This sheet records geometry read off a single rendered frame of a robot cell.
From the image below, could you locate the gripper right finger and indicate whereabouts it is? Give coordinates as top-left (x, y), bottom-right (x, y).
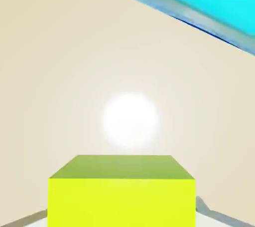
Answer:
top-left (195, 196), bottom-right (255, 227)

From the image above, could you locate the small yellow cube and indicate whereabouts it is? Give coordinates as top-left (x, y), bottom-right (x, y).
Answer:
top-left (47, 154), bottom-right (197, 227)

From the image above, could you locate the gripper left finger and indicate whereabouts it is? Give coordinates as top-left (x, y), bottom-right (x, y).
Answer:
top-left (3, 209), bottom-right (48, 227)

